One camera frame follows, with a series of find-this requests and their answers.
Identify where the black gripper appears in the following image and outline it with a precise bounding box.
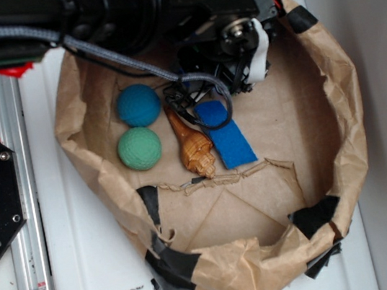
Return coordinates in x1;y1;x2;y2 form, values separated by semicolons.
166;0;279;95

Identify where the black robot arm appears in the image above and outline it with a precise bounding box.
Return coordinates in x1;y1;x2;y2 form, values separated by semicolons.
0;0;283;93

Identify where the blue foam sponge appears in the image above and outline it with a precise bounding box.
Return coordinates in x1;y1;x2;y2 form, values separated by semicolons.
194;100;257;170

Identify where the brown spiral seashell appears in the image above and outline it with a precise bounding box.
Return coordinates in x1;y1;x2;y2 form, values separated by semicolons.
164;105;216;179

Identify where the blue dimpled ball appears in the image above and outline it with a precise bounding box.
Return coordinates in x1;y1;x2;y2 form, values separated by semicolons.
117;84;161;127

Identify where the green dimpled ball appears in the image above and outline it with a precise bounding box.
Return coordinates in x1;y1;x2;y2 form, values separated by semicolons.
117;127;162;171

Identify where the brown paper bag tray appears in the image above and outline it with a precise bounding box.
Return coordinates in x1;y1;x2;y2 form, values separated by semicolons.
55;0;368;290

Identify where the aluminium extrusion rail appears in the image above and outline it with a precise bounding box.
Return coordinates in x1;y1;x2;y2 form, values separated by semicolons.
0;76;55;290

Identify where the grey braided cable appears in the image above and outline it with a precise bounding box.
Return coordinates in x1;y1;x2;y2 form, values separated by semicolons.
0;0;237;161

